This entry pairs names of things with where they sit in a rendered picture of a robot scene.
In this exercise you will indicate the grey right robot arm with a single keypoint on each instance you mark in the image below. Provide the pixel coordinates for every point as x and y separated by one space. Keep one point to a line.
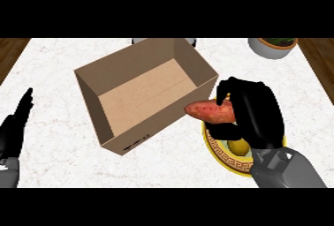
284 169

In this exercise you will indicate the yellow lemon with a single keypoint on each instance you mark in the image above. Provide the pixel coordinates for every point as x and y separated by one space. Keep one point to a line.
239 146

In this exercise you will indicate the grey plant pot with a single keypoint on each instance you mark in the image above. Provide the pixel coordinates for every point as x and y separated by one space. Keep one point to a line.
273 47

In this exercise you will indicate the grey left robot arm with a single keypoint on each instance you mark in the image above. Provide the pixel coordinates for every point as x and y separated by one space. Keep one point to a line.
10 173

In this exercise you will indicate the brown cardboard box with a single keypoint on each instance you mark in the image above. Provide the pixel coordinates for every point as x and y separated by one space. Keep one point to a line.
146 91

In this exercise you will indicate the yellow patterned plate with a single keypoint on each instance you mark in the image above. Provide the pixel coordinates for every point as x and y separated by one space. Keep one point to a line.
224 154

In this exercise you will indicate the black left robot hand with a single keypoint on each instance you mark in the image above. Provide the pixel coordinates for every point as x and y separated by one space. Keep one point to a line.
14 129

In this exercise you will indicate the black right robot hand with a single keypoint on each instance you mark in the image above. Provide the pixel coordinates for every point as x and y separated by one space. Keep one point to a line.
256 114

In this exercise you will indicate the orange sweet potato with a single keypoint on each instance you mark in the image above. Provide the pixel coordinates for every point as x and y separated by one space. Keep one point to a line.
211 111

